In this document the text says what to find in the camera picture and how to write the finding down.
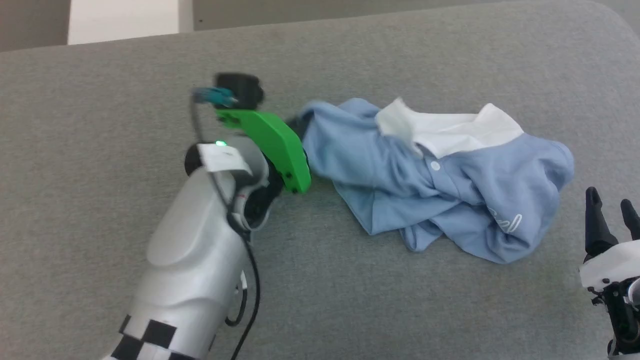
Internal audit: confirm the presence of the grey fabric sofa cushion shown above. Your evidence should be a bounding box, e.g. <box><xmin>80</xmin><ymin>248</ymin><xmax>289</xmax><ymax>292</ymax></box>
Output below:
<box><xmin>0</xmin><ymin>0</ymin><xmax>640</xmax><ymax>360</ymax></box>

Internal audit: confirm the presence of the black cable with teal plug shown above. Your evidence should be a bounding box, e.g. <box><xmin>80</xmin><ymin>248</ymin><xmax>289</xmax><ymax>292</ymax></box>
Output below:
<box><xmin>191</xmin><ymin>87</ymin><xmax>262</xmax><ymax>360</ymax></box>

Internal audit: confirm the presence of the white rectangular block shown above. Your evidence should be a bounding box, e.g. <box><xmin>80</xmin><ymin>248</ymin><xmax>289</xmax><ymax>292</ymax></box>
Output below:
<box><xmin>67</xmin><ymin>0</ymin><xmax>182</xmax><ymax>46</ymax></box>

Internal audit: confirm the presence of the light blue polo shirt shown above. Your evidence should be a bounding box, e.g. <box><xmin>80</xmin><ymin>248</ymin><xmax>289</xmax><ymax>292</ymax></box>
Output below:
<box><xmin>298</xmin><ymin>97</ymin><xmax>576</xmax><ymax>265</ymax></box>

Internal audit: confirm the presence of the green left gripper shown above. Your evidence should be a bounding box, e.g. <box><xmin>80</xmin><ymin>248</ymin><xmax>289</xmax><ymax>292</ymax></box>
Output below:
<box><xmin>215</xmin><ymin>109</ymin><xmax>312</xmax><ymax>195</ymax></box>

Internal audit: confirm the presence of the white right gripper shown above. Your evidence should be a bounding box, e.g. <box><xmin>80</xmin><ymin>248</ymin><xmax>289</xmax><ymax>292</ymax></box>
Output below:
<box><xmin>579</xmin><ymin>186</ymin><xmax>640</xmax><ymax>292</ymax></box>

